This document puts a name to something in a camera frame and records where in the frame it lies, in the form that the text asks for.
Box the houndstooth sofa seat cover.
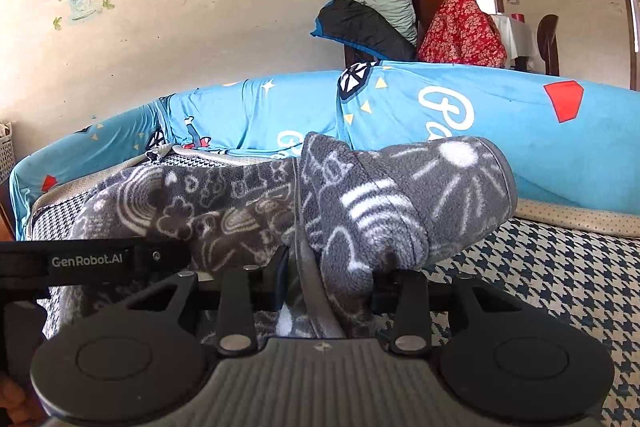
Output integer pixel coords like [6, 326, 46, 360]
[27, 157, 640, 427]

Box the pale green pillow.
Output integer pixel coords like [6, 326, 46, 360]
[325, 0, 418, 48]

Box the red floral jacket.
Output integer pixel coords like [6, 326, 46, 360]
[417, 0, 508, 68]

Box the wooden chair holding clothes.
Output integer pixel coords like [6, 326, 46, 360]
[344, 0, 451, 68]

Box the white-clothed dining table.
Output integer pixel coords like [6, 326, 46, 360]
[487, 13, 543, 70]

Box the person's left hand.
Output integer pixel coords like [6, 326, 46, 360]
[0, 377, 45, 426]

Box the grey patterned fleece jacket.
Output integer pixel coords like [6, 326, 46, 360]
[42, 132, 518, 340]

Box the dark wooden dining chair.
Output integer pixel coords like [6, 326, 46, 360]
[537, 14, 561, 76]

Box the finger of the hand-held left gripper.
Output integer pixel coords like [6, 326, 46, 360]
[149, 238, 194, 279]

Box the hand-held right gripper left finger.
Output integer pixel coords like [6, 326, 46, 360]
[119, 247, 292, 355]

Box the black and blue jacket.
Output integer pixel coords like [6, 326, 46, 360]
[311, 0, 418, 62]

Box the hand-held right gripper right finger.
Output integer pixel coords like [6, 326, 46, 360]
[370, 270, 522, 355]

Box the white plastic basket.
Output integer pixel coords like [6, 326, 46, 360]
[0, 121, 15, 180]

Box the blue printed sofa cover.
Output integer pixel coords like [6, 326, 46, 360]
[9, 59, 640, 240]

